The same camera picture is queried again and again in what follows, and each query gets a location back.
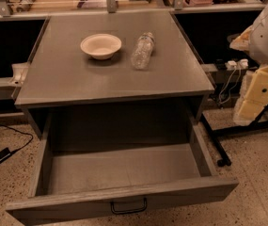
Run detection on grey top drawer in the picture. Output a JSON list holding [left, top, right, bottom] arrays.
[[7, 107, 238, 226]]

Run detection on white power plugs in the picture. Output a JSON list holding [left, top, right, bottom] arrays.
[[226, 58, 248, 70]]

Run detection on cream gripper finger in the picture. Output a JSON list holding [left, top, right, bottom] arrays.
[[233, 97, 264, 126]]

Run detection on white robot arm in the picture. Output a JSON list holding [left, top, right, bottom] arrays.
[[229, 4, 268, 126]]

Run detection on black power adapter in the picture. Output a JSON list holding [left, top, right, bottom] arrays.
[[0, 148, 11, 164]]

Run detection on black top drawer handle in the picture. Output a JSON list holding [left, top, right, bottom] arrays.
[[110, 198, 148, 215]]

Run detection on clear plastic water bottle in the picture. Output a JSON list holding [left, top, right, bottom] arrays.
[[131, 32, 155, 71]]

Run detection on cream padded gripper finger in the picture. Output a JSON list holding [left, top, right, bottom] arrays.
[[244, 65, 268, 105]]

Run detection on black folding side table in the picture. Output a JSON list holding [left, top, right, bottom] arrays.
[[200, 105, 268, 167]]

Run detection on black floor cable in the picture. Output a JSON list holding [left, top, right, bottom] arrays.
[[0, 123, 35, 197]]

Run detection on metal shelf rail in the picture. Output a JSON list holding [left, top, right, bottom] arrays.
[[0, 0, 265, 20]]

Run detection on grey drawer cabinet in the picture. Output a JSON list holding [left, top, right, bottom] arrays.
[[16, 10, 213, 135]]

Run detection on white paper bowl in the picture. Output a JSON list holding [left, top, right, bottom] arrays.
[[80, 34, 122, 60]]

